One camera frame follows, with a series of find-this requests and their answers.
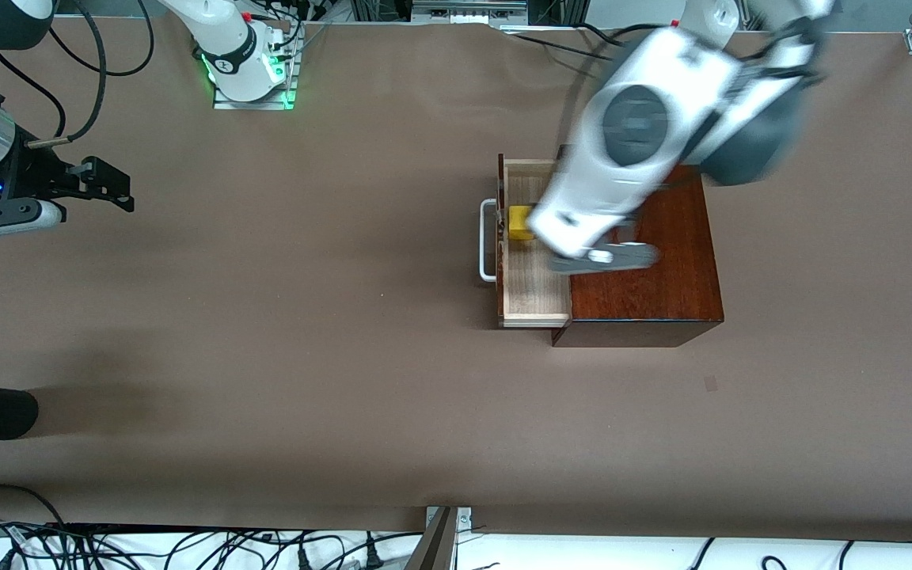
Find yellow block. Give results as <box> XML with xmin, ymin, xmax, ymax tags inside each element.
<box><xmin>508</xmin><ymin>205</ymin><xmax>538</xmax><ymax>241</ymax></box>

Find wooden drawer with metal handle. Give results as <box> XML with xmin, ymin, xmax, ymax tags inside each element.
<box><xmin>478</xmin><ymin>153</ymin><xmax>573</xmax><ymax>329</ymax></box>

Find dark wooden drawer cabinet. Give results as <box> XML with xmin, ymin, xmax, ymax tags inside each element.
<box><xmin>553</xmin><ymin>144</ymin><xmax>724</xmax><ymax>348</ymax></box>

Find paper table cover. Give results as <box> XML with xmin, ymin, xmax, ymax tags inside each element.
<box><xmin>0</xmin><ymin>16</ymin><xmax>912</xmax><ymax>544</ymax></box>

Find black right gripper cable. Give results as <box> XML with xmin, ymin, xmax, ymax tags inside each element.
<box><xmin>27</xmin><ymin>0</ymin><xmax>109</xmax><ymax>148</ymax></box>

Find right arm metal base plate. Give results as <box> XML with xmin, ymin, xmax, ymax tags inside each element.
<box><xmin>213</xmin><ymin>24</ymin><xmax>302</xmax><ymax>111</ymax></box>

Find tangled black cables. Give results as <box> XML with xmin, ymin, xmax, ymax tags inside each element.
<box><xmin>0</xmin><ymin>519</ymin><xmax>425</xmax><ymax>570</ymax></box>

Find black table cable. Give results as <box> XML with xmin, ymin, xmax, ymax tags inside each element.
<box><xmin>503</xmin><ymin>32</ymin><xmax>615</xmax><ymax>64</ymax></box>

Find grey metal post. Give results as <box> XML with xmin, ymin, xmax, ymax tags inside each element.
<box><xmin>405</xmin><ymin>507</ymin><xmax>459</xmax><ymax>570</ymax></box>

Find silver corner bracket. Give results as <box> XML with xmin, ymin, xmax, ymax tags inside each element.
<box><xmin>424</xmin><ymin>507</ymin><xmax>473</xmax><ymax>530</ymax></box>

